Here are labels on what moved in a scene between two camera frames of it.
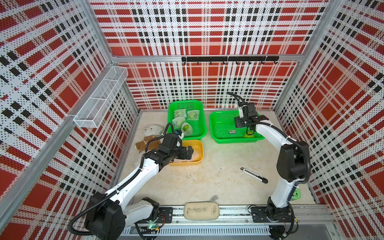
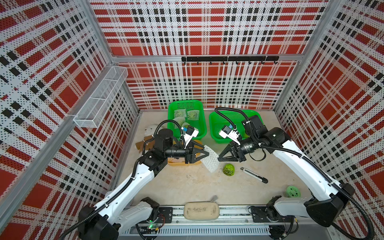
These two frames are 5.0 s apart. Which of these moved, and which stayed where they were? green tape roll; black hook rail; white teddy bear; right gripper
Moved: right gripper
Stayed: white teddy bear; green tape roll; black hook rail
